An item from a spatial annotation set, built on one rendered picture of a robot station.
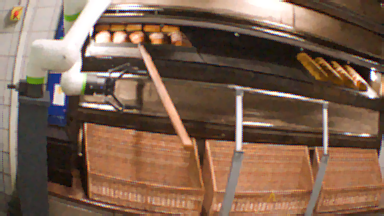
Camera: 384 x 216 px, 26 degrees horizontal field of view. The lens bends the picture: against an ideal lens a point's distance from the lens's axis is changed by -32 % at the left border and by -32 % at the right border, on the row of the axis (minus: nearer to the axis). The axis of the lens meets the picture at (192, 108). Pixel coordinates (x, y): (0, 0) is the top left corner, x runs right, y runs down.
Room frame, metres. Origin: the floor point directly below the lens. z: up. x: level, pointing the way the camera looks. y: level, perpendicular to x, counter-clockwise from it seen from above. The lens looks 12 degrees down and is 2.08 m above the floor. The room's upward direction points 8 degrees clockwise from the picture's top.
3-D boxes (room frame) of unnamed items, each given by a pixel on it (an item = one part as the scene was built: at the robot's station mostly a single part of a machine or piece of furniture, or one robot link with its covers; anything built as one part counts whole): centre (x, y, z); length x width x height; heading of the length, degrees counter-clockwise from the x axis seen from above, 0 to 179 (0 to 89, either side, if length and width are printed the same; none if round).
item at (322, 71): (5.69, -0.83, 1.21); 0.61 x 0.48 x 0.06; 9
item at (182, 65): (5.19, -0.32, 1.16); 1.80 x 0.06 x 0.04; 99
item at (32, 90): (3.88, 0.75, 1.23); 0.26 x 0.15 x 0.06; 103
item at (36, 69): (3.89, 0.68, 1.36); 0.16 x 0.13 x 0.19; 76
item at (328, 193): (4.99, -0.99, 0.72); 0.56 x 0.49 x 0.28; 99
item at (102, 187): (4.81, 0.20, 0.72); 0.56 x 0.49 x 0.28; 100
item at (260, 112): (5.16, -0.33, 1.02); 1.79 x 0.11 x 0.19; 99
